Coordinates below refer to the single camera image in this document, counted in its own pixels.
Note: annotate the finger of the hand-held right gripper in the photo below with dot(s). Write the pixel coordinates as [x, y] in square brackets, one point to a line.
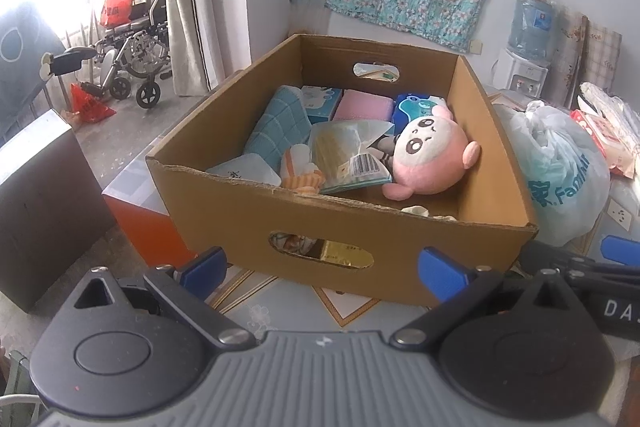
[582, 274]
[622, 251]

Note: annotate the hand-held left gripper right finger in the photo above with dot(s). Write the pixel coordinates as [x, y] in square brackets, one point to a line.
[442, 274]

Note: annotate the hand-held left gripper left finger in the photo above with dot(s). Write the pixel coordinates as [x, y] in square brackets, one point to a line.
[202, 267]

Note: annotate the brown cardboard box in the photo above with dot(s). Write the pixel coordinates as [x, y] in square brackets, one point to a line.
[250, 217]

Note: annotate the pink plush toy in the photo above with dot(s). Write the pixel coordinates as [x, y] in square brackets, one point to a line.
[430, 162]

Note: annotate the orange white sock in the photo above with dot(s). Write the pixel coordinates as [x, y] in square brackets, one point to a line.
[300, 167]

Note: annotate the clear yellowish plastic packet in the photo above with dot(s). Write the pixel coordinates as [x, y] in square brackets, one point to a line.
[345, 147]

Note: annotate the teal towel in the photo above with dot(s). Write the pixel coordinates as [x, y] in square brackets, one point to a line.
[280, 122]

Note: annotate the blue white tissue pack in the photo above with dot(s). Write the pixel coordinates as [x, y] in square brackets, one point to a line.
[415, 107]

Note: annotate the pink towel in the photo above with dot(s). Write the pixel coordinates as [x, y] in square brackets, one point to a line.
[362, 107]

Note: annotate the light blue tissue box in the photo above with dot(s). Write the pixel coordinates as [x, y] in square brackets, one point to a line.
[322, 102]

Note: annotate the cream crumpled cloth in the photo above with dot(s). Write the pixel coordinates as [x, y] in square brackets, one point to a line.
[420, 212]

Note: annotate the orange storage box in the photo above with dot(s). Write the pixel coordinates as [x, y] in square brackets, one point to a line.
[140, 222]

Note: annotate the white plastic bag teal print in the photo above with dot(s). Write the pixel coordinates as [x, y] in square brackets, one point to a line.
[560, 167]

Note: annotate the pink white packet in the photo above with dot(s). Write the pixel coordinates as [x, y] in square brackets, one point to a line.
[595, 132]

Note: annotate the dark cabinet with white top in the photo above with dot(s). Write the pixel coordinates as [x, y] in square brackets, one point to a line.
[45, 207]

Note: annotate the red crumpled bag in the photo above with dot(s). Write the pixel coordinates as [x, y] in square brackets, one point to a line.
[92, 107]

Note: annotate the checkered folded panel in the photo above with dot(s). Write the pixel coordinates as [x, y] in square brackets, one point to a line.
[605, 57]

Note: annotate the white water dispenser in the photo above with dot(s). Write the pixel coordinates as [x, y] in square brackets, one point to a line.
[517, 77]

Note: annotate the floral folded panel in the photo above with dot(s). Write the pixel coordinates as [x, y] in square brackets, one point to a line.
[567, 52]

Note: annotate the folded wheelchair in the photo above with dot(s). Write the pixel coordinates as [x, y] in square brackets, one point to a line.
[130, 52]

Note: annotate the blue water bottle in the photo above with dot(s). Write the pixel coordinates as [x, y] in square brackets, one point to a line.
[532, 27]

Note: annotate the red plastic bag on wheelchair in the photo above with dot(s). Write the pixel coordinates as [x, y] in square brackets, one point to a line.
[116, 4]

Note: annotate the grey quilt with circles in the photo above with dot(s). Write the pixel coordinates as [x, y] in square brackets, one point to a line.
[20, 47]

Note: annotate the wall socket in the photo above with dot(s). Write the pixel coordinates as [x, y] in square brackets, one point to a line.
[476, 48]

